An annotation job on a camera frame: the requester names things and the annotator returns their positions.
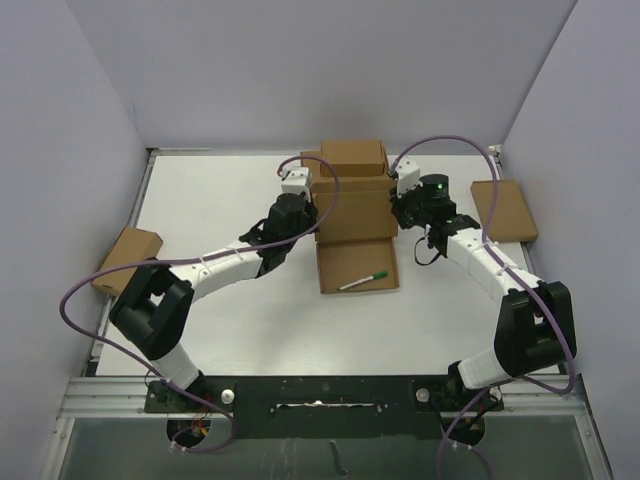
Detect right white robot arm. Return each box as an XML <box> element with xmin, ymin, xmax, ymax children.
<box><xmin>390</xmin><ymin>172</ymin><xmax>577</xmax><ymax>409</ymax></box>

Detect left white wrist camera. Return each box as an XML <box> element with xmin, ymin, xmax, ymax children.
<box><xmin>280</xmin><ymin>166</ymin><xmax>312</xmax><ymax>198</ymax></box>

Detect green white marker pen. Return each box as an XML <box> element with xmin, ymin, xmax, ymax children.
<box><xmin>337</xmin><ymin>270</ymin><xmax>388</xmax><ymax>292</ymax></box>

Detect large closed cardboard box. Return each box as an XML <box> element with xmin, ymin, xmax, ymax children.
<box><xmin>300</xmin><ymin>151</ymin><xmax>333</xmax><ymax>186</ymax></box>

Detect small closed cardboard box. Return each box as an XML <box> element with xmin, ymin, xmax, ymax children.
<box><xmin>320</xmin><ymin>140</ymin><xmax>387</xmax><ymax>177</ymax></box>

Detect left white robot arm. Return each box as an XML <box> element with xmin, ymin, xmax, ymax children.
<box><xmin>109</xmin><ymin>193</ymin><xmax>317</xmax><ymax>411</ymax></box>

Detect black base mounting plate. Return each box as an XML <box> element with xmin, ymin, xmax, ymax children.
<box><xmin>144</xmin><ymin>375</ymin><xmax>504</xmax><ymax>440</ymax></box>

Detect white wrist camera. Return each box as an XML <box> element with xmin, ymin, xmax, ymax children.
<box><xmin>280</xmin><ymin>166</ymin><xmax>312</xmax><ymax>198</ymax></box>
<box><xmin>390</xmin><ymin>156</ymin><xmax>422</xmax><ymax>198</ymax></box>

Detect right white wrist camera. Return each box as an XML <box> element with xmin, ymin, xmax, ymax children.
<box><xmin>390</xmin><ymin>156</ymin><xmax>422</xmax><ymax>198</ymax></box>

